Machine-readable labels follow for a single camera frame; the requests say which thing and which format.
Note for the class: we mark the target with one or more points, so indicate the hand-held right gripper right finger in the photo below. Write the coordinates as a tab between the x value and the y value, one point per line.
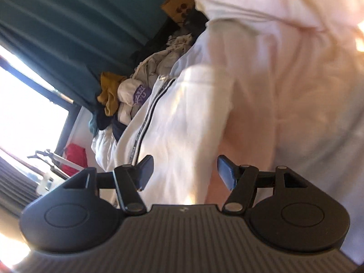
226	175

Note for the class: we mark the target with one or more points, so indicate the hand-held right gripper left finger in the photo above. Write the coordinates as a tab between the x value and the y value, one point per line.
145	173

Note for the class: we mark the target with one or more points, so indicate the cream zip jacket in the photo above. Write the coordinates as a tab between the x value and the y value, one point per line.
184	119

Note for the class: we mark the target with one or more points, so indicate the pile of white clothes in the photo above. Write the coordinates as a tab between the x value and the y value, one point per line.
159	62

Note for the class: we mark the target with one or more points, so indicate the dark navy garment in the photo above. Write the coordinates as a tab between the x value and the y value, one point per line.
106	121

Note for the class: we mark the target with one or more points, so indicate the teal blue garment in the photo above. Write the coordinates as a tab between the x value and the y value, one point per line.
92	125

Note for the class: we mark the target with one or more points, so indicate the red garment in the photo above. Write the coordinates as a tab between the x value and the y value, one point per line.
75	157

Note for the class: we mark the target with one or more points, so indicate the white garment purple print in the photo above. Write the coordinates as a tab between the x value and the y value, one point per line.
133	93

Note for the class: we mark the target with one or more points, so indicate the mustard yellow garment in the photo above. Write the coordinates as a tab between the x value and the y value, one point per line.
109	91

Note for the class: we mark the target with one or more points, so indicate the garment steamer stand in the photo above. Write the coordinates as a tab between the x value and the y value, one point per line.
47	184

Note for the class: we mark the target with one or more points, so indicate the dark framed window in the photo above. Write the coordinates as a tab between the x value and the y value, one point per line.
22	105

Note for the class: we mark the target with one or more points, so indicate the brown paper bag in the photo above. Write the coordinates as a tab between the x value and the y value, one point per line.
177	2

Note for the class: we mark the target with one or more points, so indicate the white pillow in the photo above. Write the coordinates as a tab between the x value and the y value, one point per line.
256	0

